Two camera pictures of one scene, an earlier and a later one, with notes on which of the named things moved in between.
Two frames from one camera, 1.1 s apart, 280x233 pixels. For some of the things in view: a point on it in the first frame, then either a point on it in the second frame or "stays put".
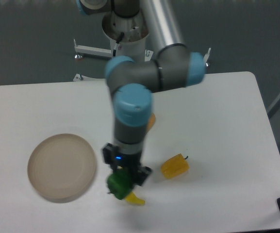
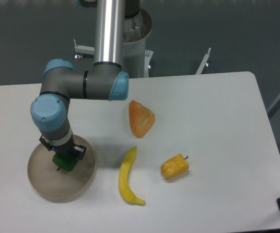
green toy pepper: x=120 y=183 to x=65 y=161
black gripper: x=129 y=161 to x=79 y=149
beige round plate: x=61 y=167 stays put
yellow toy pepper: x=174 y=165 stays put
